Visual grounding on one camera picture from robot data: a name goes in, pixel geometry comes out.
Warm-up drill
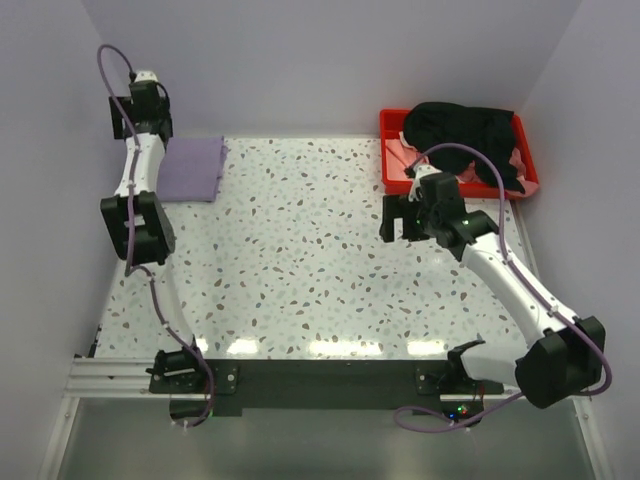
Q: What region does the pink t shirt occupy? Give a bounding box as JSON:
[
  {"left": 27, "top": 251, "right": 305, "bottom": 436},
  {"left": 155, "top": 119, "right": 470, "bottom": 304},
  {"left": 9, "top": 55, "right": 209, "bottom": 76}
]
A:
[{"left": 382, "top": 133, "right": 539, "bottom": 198}]

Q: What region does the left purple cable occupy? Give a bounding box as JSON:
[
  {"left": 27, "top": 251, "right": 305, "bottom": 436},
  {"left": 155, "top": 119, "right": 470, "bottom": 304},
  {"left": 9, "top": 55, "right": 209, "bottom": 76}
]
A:
[{"left": 96, "top": 43, "right": 216, "bottom": 426}]

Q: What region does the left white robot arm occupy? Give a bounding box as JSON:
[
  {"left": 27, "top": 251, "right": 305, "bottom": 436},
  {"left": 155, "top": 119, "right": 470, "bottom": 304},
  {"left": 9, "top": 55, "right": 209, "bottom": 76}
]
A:
[{"left": 100, "top": 71, "right": 213, "bottom": 394}]

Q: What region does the red plastic bin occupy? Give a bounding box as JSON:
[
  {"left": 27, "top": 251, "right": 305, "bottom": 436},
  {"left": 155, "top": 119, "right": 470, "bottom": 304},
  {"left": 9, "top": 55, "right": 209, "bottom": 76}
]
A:
[{"left": 379, "top": 109, "right": 539, "bottom": 199}]

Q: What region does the aluminium rail frame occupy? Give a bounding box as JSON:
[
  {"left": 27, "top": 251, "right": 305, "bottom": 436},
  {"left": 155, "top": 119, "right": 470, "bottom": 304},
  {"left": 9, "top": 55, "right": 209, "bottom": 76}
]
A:
[{"left": 62, "top": 354, "right": 161, "bottom": 401}]

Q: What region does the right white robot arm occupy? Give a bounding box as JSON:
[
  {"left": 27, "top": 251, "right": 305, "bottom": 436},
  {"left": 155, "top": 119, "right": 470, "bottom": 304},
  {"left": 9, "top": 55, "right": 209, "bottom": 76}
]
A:
[{"left": 379, "top": 173, "right": 612, "bottom": 409}]

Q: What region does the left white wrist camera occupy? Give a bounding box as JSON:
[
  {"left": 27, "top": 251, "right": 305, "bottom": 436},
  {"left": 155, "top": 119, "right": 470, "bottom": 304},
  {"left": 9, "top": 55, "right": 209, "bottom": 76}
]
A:
[{"left": 129, "top": 70, "right": 159, "bottom": 84}]

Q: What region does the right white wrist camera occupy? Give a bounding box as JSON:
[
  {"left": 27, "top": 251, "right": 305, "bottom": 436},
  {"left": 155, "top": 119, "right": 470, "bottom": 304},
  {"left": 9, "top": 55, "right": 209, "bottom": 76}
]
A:
[{"left": 405, "top": 164, "right": 441, "bottom": 202}]

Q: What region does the purple t shirt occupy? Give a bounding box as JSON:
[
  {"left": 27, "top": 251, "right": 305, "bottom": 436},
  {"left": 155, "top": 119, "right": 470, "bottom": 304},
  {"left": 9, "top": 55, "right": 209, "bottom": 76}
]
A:
[{"left": 156, "top": 136, "right": 228, "bottom": 203}]

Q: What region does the black t shirt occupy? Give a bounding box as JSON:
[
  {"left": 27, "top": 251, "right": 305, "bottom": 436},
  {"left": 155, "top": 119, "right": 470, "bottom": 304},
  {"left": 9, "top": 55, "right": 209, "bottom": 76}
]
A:
[{"left": 402, "top": 102, "right": 524, "bottom": 193}]

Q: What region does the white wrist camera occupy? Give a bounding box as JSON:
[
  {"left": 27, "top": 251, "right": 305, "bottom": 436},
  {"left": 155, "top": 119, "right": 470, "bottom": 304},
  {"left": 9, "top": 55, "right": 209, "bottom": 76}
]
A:
[
  {"left": 405, "top": 164, "right": 441, "bottom": 202},
  {"left": 129, "top": 70, "right": 159, "bottom": 84}
]

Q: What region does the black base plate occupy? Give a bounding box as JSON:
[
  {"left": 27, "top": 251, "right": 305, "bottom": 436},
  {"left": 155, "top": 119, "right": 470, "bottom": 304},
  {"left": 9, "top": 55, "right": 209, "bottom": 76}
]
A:
[{"left": 146, "top": 348, "right": 502, "bottom": 421}]

